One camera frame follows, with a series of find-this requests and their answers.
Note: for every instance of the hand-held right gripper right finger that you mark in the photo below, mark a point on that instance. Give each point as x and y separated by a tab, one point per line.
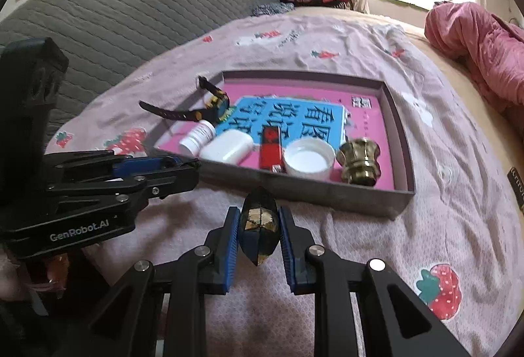
288	254

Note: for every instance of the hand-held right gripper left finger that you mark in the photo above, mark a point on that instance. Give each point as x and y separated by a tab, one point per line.
231	250

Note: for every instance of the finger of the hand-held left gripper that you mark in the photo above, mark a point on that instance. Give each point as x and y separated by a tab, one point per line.
139	164
176	177

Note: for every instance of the black and gold oblong object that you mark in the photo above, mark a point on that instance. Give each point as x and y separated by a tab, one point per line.
260	234

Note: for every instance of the white pill bottle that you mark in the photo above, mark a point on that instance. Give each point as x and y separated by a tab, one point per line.
196	138

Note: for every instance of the white earbuds case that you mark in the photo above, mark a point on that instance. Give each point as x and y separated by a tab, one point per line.
227	146

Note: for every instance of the dark shallow cardboard tray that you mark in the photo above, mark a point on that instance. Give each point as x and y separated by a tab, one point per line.
327	195

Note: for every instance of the yellow and black wristwatch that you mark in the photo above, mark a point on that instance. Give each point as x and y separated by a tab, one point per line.
219	103

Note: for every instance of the white plastic lid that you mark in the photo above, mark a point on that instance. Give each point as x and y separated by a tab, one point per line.
309	160

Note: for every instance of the red and black lighter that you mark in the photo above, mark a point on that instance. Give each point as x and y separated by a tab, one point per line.
270	152

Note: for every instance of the brass ornament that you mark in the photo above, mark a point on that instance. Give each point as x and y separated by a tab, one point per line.
360	160

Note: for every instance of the person's left forearm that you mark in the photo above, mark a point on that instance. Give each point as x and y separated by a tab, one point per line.
10	279

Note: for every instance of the person's left hand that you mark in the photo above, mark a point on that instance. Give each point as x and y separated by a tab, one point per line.
55	271

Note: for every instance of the pink and blue book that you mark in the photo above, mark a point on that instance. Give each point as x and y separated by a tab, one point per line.
311	111

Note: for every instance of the grey quilted headboard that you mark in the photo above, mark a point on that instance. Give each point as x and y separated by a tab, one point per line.
143	13

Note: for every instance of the dark patterned cloth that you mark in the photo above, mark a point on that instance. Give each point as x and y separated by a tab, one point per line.
272	9

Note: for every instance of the pink strawberry print bedsheet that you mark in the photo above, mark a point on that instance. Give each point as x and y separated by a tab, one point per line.
327	46

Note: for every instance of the black label tag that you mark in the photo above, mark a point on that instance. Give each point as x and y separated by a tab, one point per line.
519	185

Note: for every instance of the pink quilt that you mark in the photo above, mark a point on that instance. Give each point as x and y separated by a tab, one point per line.
483	38

